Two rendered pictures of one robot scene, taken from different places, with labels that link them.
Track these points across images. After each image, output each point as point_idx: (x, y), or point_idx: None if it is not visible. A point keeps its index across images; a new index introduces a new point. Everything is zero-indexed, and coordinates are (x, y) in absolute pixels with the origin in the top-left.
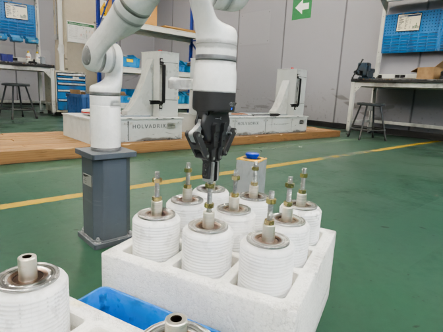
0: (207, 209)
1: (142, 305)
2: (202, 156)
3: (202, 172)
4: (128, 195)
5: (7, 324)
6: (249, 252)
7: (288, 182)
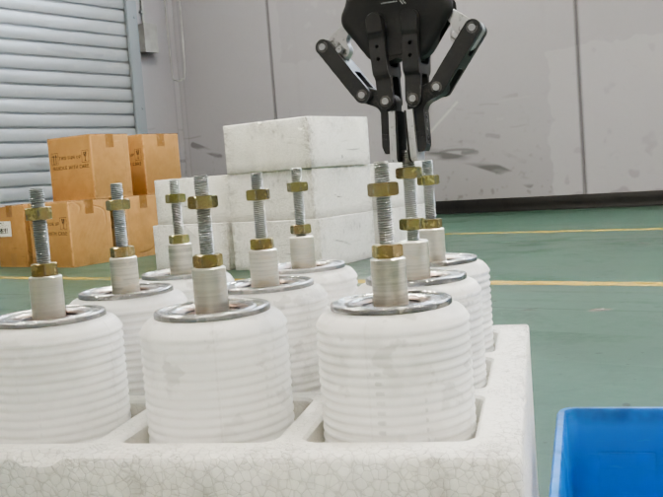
0: (418, 233)
1: (560, 496)
2: (449, 89)
3: (426, 135)
4: None
5: None
6: (485, 272)
7: (300, 180)
